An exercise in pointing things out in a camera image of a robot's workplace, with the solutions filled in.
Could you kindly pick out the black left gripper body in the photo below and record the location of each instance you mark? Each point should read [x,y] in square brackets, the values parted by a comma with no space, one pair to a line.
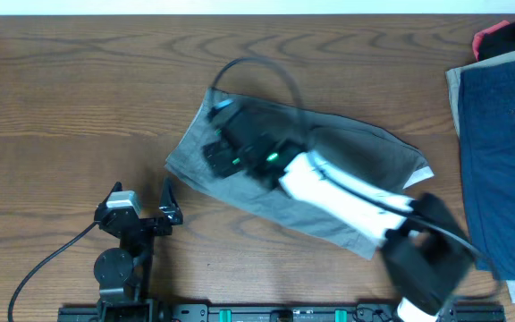
[156,228]

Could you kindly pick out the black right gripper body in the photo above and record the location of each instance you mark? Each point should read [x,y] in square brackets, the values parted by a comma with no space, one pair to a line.
[226,160]

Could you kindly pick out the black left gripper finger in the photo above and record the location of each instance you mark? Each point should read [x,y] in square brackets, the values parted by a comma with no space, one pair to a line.
[114,196]
[168,204]

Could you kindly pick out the grey shorts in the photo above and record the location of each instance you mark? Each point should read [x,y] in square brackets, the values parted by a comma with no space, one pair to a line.
[323,193]

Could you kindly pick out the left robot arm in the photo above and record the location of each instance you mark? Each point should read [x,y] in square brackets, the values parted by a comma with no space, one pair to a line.
[123,273]

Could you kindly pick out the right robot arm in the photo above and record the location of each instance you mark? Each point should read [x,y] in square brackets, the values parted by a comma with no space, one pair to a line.
[425,252]

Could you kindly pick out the navy blue shorts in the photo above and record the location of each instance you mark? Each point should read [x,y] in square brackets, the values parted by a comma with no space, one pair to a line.
[487,156]

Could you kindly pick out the black garment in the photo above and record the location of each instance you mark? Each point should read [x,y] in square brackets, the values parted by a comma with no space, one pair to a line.
[505,40]

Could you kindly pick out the red garment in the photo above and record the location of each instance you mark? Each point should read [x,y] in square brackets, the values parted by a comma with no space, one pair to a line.
[481,38]

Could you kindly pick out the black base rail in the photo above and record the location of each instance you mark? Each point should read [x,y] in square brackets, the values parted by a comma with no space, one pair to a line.
[368,312]

